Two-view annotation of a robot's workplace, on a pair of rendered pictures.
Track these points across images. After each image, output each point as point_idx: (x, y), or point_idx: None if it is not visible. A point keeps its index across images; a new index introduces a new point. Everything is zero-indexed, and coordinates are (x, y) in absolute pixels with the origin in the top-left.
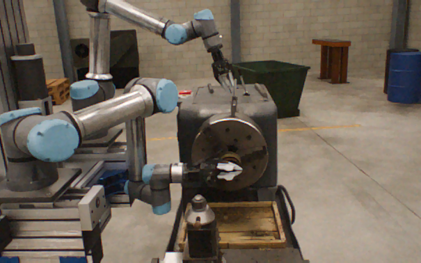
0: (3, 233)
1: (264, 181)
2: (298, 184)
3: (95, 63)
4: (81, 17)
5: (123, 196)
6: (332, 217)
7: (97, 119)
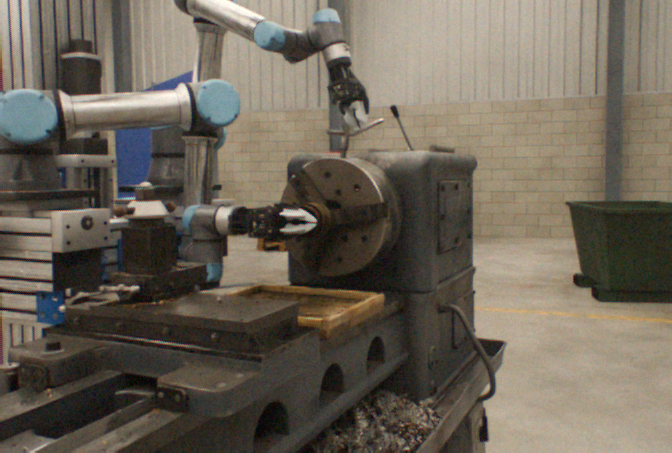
0: None
1: (406, 282)
2: (631, 399)
3: None
4: (365, 135)
5: None
6: None
7: (97, 106)
